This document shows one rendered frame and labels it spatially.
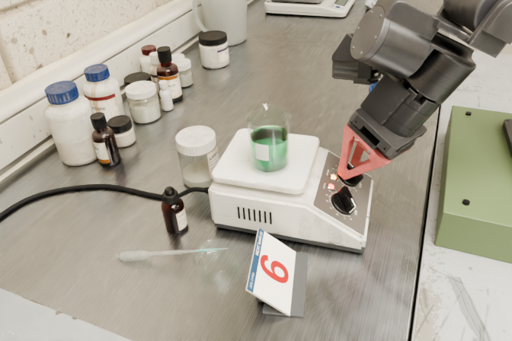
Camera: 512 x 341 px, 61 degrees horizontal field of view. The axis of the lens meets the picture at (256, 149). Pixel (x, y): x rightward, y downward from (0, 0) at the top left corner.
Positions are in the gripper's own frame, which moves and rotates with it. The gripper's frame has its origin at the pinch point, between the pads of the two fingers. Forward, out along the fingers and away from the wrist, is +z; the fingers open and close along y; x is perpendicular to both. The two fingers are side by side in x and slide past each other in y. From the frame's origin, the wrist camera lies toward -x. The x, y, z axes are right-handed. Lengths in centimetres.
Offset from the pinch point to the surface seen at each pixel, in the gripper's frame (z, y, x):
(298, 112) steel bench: 11.2, -18.1, -17.9
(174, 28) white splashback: 23, -23, -60
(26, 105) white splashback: 23, 20, -44
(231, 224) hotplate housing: 11.0, 12.9, -4.7
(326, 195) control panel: 1.4, 6.2, 1.0
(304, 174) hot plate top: 0.3, 8.0, -2.4
